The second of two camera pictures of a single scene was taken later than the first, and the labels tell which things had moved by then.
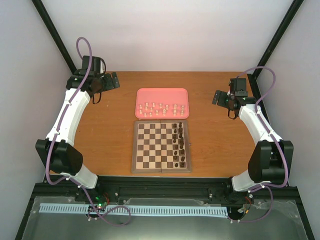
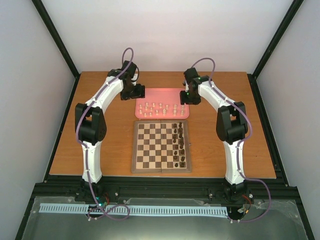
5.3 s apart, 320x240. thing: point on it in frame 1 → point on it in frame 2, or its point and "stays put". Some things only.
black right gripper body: (221, 102) → (190, 98)
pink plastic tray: (162, 103) stays put
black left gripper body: (109, 85) → (131, 92)
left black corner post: (55, 35) stays put
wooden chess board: (161, 146) stays put
